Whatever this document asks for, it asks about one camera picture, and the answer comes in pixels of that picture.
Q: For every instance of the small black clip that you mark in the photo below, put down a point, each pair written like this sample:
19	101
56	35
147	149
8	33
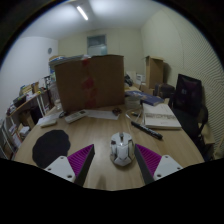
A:
116	111

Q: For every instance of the large brown cardboard box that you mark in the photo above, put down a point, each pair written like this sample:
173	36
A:
71	86

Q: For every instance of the flat white remote control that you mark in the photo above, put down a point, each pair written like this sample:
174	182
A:
48	123

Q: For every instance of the blue book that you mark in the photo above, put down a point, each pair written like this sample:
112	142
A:
150	98

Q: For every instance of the grey paper stack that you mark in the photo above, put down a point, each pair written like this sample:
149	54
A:
66	60

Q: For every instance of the black office chair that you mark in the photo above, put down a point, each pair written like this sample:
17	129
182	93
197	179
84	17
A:
188	96

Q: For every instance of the black suitcase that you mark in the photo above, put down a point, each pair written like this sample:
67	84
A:
164	90

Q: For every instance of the grey door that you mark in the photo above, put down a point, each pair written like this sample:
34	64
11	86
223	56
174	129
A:
97	45

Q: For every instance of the black marker pen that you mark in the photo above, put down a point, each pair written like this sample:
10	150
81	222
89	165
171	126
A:
146	130

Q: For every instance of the round wall clock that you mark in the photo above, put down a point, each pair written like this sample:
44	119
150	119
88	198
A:
49	50

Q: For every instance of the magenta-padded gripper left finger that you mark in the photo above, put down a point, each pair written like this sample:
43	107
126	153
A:
60	166

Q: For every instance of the white and black computer mouse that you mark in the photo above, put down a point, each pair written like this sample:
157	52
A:
122	150

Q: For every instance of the tall open cardboard box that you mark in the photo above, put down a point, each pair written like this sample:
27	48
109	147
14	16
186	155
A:
154	71

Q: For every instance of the white paper sheet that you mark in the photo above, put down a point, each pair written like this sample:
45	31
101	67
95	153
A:
101	114
46	117

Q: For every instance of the stack of books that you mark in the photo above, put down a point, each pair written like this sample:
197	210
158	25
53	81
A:
24	132

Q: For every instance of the open white book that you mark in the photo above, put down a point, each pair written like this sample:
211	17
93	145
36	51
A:
160	116

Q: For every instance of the black round mouse pad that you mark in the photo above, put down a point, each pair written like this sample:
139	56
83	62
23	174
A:
50	146

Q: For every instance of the ceiling tube light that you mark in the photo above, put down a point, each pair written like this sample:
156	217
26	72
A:
82	13

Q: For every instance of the cluttered wooden side desk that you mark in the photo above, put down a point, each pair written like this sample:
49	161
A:
23	106

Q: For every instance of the white shelf rack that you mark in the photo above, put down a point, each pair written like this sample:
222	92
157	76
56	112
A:
6	140

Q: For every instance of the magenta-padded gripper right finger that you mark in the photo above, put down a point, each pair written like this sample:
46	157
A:
165	166

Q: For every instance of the clear plastic jar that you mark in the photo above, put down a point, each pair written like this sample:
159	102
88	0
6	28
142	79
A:
57	98

